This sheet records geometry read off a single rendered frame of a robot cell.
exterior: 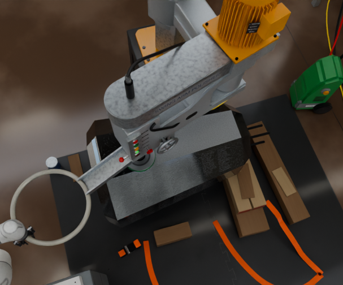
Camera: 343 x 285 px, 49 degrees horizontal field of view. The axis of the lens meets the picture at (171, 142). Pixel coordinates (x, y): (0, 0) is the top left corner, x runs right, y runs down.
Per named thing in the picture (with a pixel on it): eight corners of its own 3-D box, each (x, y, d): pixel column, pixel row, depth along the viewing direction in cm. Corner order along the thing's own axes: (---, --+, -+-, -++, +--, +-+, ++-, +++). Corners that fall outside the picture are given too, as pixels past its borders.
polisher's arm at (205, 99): (223, 76, 255) (237, 29, 210) (244, 100, 249) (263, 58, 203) (132, 130, 239) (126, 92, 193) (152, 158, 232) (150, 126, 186)
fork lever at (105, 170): (160, 113, 242) (159, 111, 238) (177, 135, 237) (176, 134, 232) (76, 176, 245) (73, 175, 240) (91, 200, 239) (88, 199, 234)
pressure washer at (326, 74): (320, 82, 379) (364, 26, 298) (328, 113, 366) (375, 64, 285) (286, 83, 377) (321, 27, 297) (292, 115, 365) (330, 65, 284)
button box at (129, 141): (140, 149, 216) (138, 130, 189) (143, 153, 215) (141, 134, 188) (129, 156, 214) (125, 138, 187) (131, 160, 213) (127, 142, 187)
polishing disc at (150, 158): (118, 162, 253) (117, 161, 252) (133, 136, 261) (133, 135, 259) (145, 176, 250) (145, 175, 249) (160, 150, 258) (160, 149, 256)
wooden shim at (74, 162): (68, 156, 340) (67, 156, 339) (78, 154, 341) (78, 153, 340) (73, 182, 332) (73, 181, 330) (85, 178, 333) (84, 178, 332)
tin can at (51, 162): (60, 171, 335) (56, 167, 323) (49, 172, 334) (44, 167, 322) (61, 161, 338) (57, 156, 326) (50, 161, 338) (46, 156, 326)
